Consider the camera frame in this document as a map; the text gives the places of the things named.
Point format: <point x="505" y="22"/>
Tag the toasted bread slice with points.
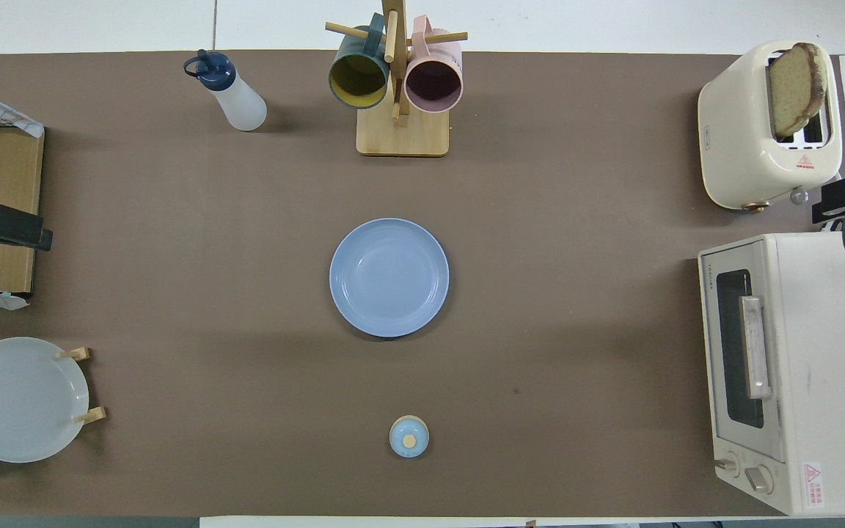
<point x="793" y="88"/>

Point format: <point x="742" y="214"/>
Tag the white squeeze bottle blue cap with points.
<point x="243" y="106"/>

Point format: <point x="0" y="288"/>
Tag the wooden plate rack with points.
<point x="81" y="354"/>

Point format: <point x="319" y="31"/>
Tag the grey plate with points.
<point x="19" y="400"/>

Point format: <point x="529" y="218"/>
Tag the blue round plate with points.
<point x="389" y="279"/>

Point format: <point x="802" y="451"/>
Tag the cream two-slot toaster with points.
<point x="734" y="139"/>

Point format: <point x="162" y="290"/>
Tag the white toaster oven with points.
<point x="833" y="367"/>

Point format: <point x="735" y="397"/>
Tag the brown table mat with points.
<point x="540" y="293"/>

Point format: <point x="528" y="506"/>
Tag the dark teal mug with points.
<point x="359" y="81"/>

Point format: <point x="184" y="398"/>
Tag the wooden mug tree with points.
<point x="402" y="136"/>

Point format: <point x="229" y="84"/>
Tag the pink mug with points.
<point x="433" y="81"/>

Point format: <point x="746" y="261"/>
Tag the small blue shaker wooden knob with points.
<point x="408" y="437"/>

